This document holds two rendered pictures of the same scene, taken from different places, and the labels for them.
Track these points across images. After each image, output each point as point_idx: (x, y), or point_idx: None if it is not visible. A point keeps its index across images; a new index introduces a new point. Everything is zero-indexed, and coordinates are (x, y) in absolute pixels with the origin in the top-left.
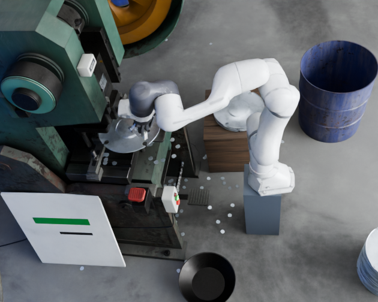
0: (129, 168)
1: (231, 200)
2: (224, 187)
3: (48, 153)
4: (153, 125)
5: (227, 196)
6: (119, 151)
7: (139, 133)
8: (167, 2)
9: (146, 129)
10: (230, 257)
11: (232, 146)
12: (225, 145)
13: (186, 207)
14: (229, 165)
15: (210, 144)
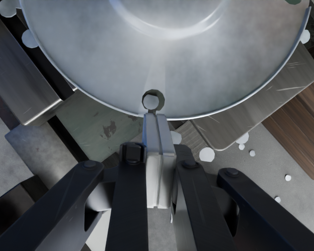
0: (54, 102)
1: (227, 165)
2: None
3: None
4: (247, 57)
5: (228, 154)
6: (44, 39)
7: (90, 230)
8: None
9: (173, 211)
10: (153, 231)
11: None
12: (308, 123)
13: None
14: (274, 126)
15: (291, 99)
